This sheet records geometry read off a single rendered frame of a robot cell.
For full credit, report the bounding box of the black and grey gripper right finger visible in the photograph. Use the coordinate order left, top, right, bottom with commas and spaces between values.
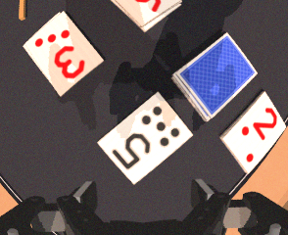
165, 179, 288, 235

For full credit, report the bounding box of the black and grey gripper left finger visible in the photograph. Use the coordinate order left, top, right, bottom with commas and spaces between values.
0, 181, 120, 235

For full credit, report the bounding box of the blue card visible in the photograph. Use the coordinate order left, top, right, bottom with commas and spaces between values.
176, 33, 257, 118

